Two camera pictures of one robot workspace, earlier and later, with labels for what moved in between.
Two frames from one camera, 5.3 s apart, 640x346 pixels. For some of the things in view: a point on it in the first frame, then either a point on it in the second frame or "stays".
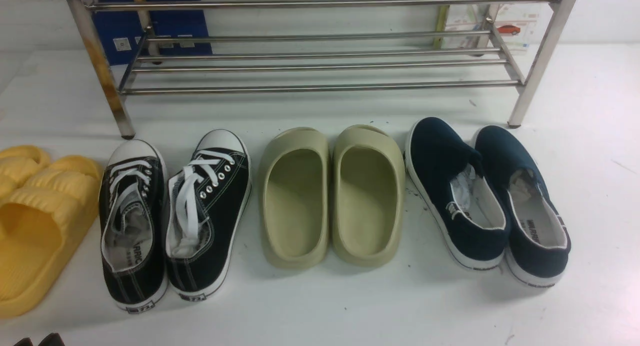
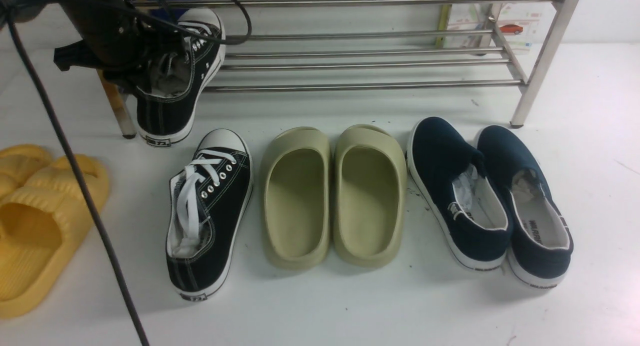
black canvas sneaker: (133, 216) to (167, 110)
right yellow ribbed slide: (43, 224) stays
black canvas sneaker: (207, 198) stays
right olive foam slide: (368, 196) stays
